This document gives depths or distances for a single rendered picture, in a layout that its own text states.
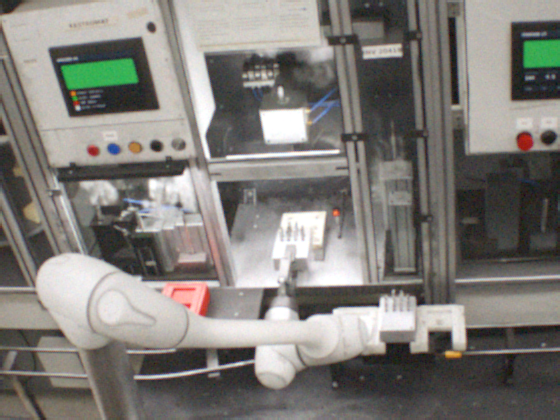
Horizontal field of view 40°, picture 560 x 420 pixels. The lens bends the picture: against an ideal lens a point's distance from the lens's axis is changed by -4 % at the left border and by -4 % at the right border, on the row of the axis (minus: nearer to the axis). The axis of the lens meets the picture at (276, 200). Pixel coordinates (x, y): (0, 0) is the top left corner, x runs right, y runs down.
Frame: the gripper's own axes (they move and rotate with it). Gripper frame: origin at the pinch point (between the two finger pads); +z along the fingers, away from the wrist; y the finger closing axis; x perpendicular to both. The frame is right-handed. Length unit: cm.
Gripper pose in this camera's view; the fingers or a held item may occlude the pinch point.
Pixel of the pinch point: (291, 260)
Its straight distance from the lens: 220.6
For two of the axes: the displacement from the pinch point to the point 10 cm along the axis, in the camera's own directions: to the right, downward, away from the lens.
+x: -9.8, 0.4, 1.9
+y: -1.6, -7.5, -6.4
